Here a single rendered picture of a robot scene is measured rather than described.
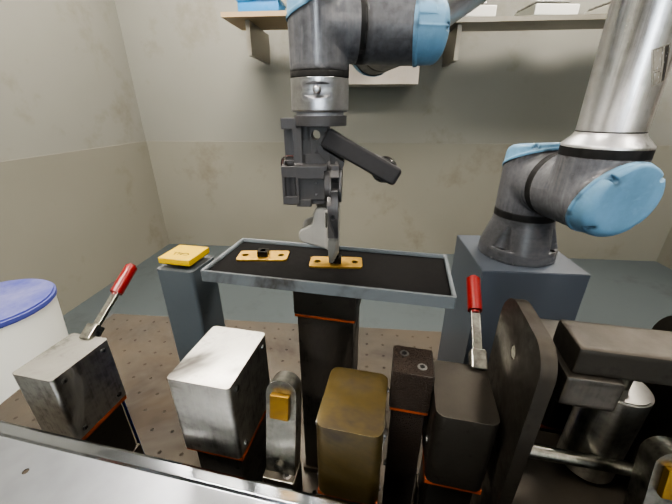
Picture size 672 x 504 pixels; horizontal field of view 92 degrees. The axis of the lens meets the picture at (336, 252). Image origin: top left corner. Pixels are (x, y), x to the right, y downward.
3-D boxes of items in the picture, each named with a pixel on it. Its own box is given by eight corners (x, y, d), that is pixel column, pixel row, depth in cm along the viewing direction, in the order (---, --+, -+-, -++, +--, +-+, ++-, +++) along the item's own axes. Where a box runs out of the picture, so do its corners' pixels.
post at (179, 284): (197, 445, 72) (152, 269, 55) (215, 416, 79) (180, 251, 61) (228, 452, 71) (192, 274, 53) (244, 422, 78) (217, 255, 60)
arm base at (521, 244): (469, 238, 79) (476, 198, 75) (534, 240, 78) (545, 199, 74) (491, 265, 65) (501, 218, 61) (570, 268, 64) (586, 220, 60)
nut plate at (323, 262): (308, 267, 51) (308, 261, 50) (311, 257, 54) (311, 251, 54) (362, 269, 50) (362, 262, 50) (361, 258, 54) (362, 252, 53)
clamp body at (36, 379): (90, 527, 59) (8, 373, 44) (139, 463, 69) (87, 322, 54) (125, 537, 57) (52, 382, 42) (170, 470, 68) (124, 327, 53)
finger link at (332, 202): (327, 232, 50) (327, 174, 47) (339, 232, 50) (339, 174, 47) (325, 241, 45) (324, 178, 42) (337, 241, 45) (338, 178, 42)
